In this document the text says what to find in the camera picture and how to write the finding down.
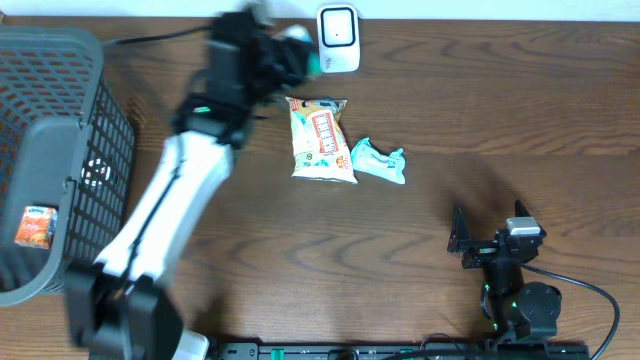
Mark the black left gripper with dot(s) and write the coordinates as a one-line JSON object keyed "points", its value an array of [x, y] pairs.
{"points": [[282, 55]]}

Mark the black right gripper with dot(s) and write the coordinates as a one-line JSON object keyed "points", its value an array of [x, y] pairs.
{"points": [[461, 240]]}

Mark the green white small pack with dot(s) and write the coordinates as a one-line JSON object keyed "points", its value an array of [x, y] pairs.
{"points": [[300, 44]]}

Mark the yellow wet wipes pack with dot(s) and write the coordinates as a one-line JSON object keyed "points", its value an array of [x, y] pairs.
{"points": [[320, 148]]}

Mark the mint green wipes pack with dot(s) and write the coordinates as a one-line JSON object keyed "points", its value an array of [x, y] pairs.
{"points": [[366, 158]]}

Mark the orange Kleenex tissue pack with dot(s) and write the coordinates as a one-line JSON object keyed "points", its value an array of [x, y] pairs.
{"points": [[37, 227]]}

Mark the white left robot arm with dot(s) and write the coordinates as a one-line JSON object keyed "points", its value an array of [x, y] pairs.
{"points": [[117, 305]]}

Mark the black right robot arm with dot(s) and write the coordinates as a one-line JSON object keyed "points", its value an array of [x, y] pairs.
{"points": [[522, 312]]}

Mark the dark grey plastic basket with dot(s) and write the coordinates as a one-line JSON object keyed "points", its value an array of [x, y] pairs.
{"points": [[66, 144]]}

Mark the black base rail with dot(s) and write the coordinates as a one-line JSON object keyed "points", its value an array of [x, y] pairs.
{"points": [[434, 351]]}

